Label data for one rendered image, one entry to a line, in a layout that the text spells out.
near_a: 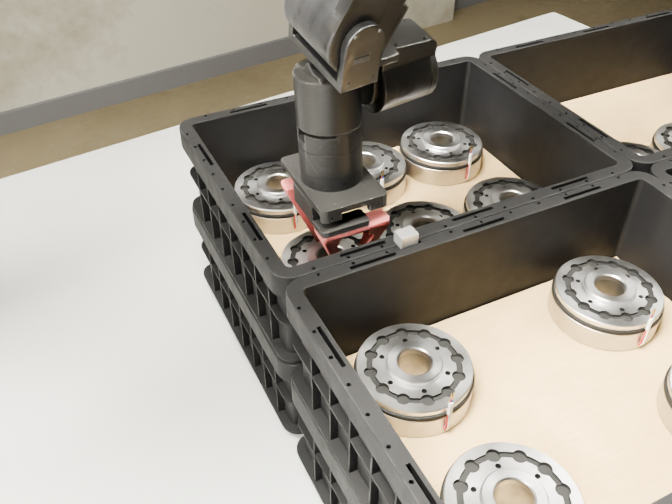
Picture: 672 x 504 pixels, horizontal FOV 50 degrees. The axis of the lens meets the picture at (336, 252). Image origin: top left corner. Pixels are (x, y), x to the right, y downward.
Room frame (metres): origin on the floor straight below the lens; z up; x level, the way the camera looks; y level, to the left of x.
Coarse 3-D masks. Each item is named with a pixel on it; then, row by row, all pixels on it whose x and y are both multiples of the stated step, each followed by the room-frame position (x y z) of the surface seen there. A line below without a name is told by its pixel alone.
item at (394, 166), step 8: (368, 144) 0.77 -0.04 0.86; (376, 144) 0.77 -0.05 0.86; (384, 152) 0.75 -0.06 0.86; (392, 152) 0.75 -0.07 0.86; (384, 160) 0.73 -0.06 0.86; (392, 160) 0.74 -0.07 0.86; (400, 160) 0.73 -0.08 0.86; (384, 168) 0.72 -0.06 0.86; (392, 168) 0.72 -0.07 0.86; (400, 168) 0.71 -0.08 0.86; (376, 176) 0.70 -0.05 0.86; (384, 176) 0.70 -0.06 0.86; (392, 176) 0.70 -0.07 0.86; (400, 176) 0.70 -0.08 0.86; (384, 184) 0.68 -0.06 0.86; (392, 184) 0.69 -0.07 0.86
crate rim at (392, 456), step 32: (576, 192) 0.57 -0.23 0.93; (608, 192) 0.58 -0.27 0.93; (480, 224) 0.52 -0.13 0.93; (512, 224) 0.52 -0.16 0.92; (384, 256) 0.47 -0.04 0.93; (416, 256) 0.48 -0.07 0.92; (288, 288) 0.43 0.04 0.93; (320, 288) 0.44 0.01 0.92; (320, 320) 0.39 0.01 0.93; (320, 352) 0.36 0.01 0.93; (352, 384) 0.33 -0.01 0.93; (352, 416) 0.32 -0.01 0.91; (384, 416) 0.30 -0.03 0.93; (384, 448) 0.28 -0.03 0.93
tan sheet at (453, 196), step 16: (496, 160) 0.78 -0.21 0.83; (480, 176) 0.75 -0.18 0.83; (496, 176) 0.75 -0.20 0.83; (512, 176) 0.75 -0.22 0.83; (416, 192) 0.71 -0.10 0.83; (432, 192) 0.71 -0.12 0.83; (448, 192) 0.71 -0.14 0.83; (464, 192) 0.71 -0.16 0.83; (384, 208) 0.68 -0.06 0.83; (272, 240) 0.62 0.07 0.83; (288, 240) 0.62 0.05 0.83
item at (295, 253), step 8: (296, 240) 0.58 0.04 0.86; (304, 240) 0.58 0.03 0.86; (312, 240) 0.58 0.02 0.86; (344, 240) 0.58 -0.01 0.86; (352, 240) 0.58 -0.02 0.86; (288, 248) 0.57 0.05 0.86; (296, 248) 0.57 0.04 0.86; (304, 248) 0.57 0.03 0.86; (288, 256) 0.55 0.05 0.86; (296, 256) 0.55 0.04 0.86; (304, 256) 0.55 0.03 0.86; (288, 264) 0.54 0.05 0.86; (296, 264) 0.54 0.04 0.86
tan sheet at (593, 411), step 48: (480, 336) 0.47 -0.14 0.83; (528, 336) 0.47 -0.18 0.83; (480, 384) 0.41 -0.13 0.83; (528, 384) 0.41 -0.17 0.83; (576, 384) 0.41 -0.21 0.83; (624, 384) 0.41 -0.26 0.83; (480, 432) 0.36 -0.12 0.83; (528, 432) 0.36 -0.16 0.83; (576, 432) 0.36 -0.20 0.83; (624, 432) 0.36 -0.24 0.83; (432, 480) 0.32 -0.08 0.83; (576, 480) 0.32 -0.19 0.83; (624, 480) 0.32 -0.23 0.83
